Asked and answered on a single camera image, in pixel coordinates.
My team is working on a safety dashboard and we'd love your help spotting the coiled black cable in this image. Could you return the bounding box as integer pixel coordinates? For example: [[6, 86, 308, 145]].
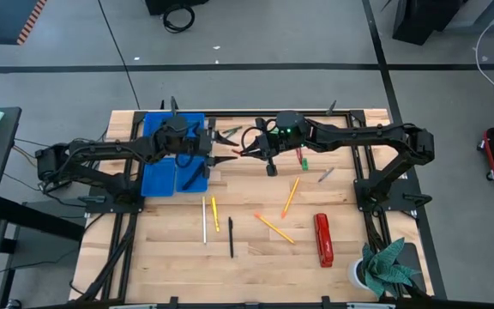
[[162, 3, 196, 34]]

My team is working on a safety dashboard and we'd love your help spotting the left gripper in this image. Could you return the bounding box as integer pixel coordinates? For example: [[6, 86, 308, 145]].
[[195, 118, 240, 179]]

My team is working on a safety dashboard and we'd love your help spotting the yellow-orange pencil with orange cap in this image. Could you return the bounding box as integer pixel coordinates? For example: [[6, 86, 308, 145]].
[[281, 176, 301, 220]]

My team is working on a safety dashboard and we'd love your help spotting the slim black pen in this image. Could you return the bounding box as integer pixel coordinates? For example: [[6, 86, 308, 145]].
[[227, 216, 235, 259]]

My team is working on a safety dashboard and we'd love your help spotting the black cabinet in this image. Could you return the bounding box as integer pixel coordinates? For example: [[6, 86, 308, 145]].
[[391, 0, 467, 46]]

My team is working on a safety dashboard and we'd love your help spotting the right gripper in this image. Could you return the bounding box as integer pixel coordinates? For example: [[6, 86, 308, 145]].
[[241, 118, 283, 178]]

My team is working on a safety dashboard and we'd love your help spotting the black box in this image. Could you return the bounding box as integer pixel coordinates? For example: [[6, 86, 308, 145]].
[[145, 0, 209, 16]]

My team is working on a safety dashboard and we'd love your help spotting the yellow pencil with orange cap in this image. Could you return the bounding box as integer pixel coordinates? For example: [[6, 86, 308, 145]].
[[254, 212, 296, 245]]

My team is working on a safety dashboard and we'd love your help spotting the yellow highlighter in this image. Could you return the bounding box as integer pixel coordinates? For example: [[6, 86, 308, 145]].
[[210, 196, 221, 233]]

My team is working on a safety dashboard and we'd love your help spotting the white plant pot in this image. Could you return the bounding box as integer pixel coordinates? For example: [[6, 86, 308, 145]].
[[346, 257, 373, 292]]

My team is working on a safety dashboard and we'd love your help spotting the orange striped black mat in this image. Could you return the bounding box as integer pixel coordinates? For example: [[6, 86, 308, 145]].
[[0, 0, 49, 46]]

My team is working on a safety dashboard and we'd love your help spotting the green leafy plant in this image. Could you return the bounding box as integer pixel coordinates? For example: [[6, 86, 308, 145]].
[[360, 237, 423, 300]]

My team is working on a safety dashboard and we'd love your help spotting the red stapler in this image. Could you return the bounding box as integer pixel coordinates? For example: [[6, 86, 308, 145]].
[[313, 213, 334, 269]]

